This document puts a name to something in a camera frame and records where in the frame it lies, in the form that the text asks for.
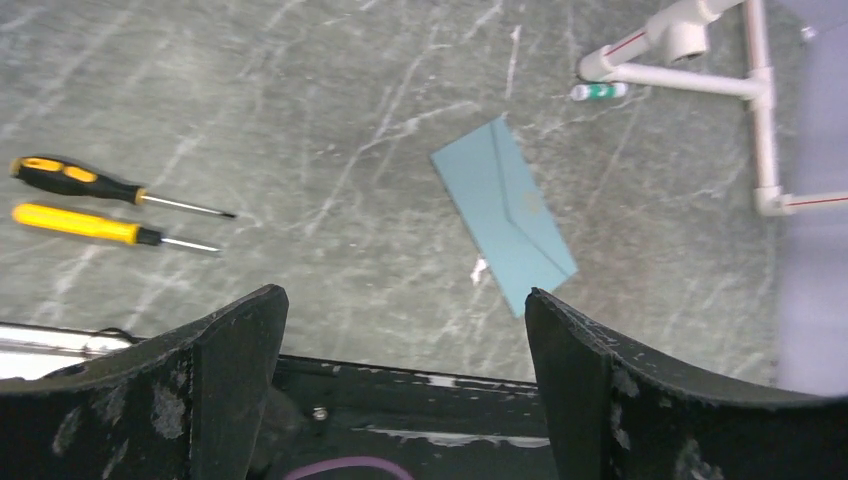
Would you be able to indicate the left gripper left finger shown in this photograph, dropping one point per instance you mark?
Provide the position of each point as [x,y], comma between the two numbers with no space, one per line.
[186,404]

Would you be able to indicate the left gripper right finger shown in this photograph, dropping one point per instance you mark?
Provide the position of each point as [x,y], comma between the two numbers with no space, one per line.
[616,408]

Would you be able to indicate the teal paper envelope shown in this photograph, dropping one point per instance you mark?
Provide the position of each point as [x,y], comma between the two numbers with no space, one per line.
[495,193]

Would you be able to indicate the green white glue stick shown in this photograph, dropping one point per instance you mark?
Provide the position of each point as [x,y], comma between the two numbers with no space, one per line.
[598,91]

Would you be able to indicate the aluminium frame rail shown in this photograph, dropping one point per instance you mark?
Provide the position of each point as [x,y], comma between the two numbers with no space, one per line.
[30,352]

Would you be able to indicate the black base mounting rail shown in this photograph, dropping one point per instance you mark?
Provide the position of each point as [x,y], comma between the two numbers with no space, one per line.
[433,425]

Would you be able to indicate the yellow handled screwdriver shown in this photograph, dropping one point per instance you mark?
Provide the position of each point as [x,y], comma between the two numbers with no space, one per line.
[87,225]

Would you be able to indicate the black handled screwdriver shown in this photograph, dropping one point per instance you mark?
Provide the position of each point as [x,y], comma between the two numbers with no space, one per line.
[66,177]

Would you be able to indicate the white pvc pipe frame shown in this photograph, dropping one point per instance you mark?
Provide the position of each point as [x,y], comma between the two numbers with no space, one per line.
[679,31]

